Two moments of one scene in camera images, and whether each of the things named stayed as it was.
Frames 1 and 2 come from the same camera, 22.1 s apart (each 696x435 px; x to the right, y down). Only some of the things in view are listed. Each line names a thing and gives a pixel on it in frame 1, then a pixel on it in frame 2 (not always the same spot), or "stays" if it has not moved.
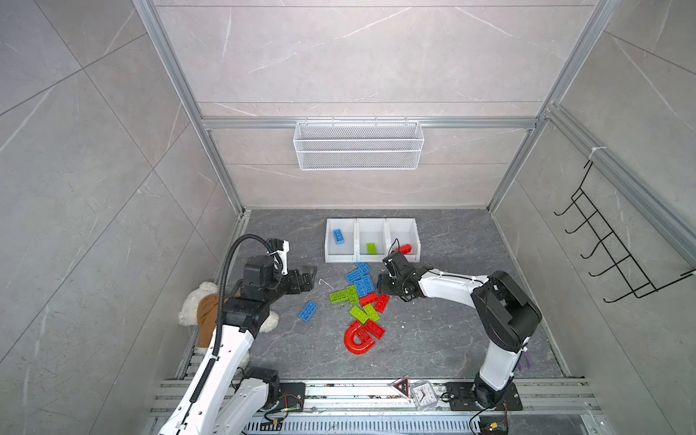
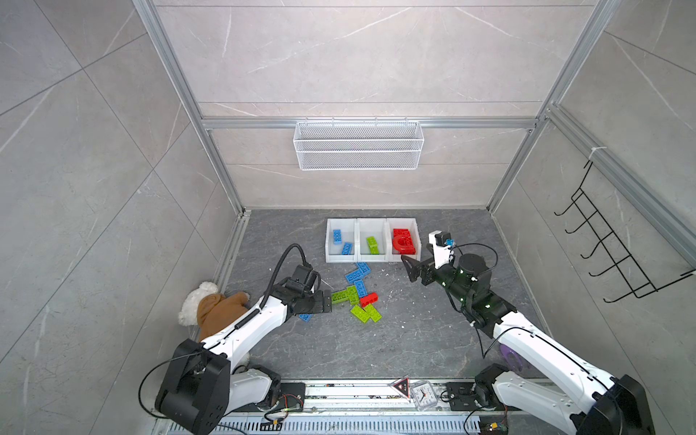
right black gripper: [381, 285] -> [430, 270]
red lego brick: [382, 303] -> [401, 234]
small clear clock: [424, 395] stays
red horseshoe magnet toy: [367, 340] -> [402, 241]
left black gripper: [295, 287] -> [320, 305]
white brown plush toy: [200, 307] stays
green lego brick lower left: [359, 314] stays
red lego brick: [369, 299] stays
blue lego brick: [339, 236] stays
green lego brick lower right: [372, 313] stays
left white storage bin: [346, 251] stays
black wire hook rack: [637, 279] stays
